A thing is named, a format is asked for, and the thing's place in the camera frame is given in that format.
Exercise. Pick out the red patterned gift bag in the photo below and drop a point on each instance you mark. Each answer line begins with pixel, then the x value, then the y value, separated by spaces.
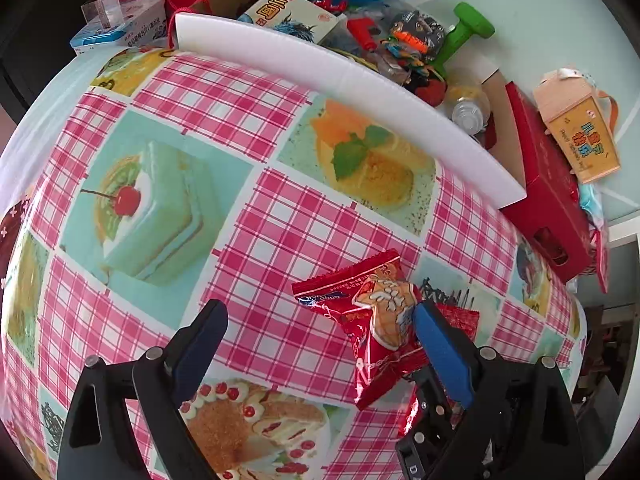
pixel 601 260

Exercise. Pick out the brown cardboard box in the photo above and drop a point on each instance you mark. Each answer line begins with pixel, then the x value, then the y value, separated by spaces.
pixel 495 95

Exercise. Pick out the red gift box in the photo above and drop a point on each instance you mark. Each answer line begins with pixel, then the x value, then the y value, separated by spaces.
pixel 545 180

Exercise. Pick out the white foam board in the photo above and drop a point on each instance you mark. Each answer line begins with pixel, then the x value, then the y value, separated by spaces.
pixel 350 80

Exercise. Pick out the light blue face mask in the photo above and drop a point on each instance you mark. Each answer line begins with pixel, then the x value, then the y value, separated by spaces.
pixel 592 205

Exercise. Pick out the pink checkered food-print tablecloth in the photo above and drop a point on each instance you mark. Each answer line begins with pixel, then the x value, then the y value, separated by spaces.
pixel 300 210

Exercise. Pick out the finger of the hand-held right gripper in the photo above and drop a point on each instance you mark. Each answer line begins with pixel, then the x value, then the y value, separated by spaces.
pixel 435 405

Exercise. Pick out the green dumbbell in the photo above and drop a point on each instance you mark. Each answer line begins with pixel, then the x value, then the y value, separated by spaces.
pixel 462 30

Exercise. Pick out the red shiny snack packet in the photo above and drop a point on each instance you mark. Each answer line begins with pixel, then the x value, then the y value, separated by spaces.
pixel 380 320

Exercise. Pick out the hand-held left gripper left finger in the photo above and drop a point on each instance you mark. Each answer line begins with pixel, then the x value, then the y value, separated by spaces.
pixel 197 350

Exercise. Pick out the cartoon print white box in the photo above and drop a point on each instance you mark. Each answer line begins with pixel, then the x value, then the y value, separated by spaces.
pixel 290 15

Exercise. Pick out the clear plastic bottle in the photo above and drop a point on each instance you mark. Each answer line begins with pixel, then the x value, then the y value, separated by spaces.
pixel 467 107

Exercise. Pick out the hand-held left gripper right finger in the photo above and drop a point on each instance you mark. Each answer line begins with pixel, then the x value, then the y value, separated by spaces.
pixel 440 350

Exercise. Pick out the blue white tissue box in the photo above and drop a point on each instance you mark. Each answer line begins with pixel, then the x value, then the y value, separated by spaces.
pixel 125 30

